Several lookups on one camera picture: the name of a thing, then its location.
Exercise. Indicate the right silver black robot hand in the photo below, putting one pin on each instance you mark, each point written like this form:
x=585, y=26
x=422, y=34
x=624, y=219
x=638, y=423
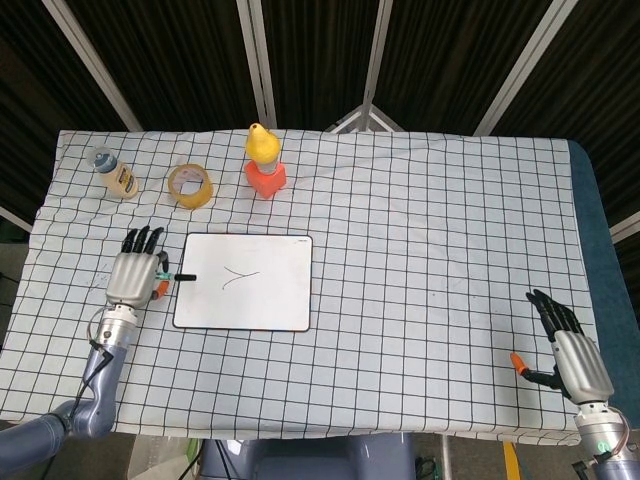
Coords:
x=582, y=362

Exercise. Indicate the green white marker pen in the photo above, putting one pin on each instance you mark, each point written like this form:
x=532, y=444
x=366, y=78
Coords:
x=184, y=276

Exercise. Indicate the beige squeeze bottle grey cap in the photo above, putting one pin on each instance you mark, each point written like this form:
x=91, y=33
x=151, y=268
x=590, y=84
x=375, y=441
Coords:
x=120, y=180

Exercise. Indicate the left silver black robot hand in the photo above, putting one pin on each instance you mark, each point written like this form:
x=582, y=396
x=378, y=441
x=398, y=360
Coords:
x=130, y=277

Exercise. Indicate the white dry-erase board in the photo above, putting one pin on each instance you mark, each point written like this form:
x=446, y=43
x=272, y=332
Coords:
x=245, y=300

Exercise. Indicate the aluminium partition frame post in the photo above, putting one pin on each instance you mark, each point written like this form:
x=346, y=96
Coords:
x=525, y=65
x=92, y=65
x=375, y=50
x=257, y=60

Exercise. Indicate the dark blue table pad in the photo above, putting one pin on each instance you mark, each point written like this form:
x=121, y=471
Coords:
x=597, y=225

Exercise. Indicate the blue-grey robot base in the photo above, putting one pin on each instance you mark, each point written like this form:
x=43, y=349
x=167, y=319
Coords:
x=310, y=457

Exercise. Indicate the yellow toy pear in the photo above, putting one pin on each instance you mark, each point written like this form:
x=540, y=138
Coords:
x=261, y=142

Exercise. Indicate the white black checked tablecloth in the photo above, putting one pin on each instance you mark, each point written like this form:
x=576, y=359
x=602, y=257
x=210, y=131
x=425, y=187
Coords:
x=400, y=250

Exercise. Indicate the yellow strip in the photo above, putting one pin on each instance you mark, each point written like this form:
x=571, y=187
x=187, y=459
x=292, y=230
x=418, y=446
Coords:
x=509, y=460

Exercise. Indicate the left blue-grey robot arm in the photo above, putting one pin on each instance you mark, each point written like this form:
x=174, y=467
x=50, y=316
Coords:
x=102, y=380

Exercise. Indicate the grey cup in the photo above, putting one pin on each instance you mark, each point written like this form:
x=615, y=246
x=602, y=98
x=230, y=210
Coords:
x=265, y=166

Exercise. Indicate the clear yellowish tape roll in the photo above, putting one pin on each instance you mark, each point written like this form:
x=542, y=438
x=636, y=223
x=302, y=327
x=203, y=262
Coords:
x=197, y=197

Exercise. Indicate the triangular aluminium partition foot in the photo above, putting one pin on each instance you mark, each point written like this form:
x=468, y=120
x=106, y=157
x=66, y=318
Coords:
x=367, y=117

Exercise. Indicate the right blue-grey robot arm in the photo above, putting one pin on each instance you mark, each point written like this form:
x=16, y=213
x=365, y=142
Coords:
x=607, y=442

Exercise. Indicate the orange block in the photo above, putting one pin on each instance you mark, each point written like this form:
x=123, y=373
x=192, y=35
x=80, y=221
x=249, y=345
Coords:
x=265, y=185

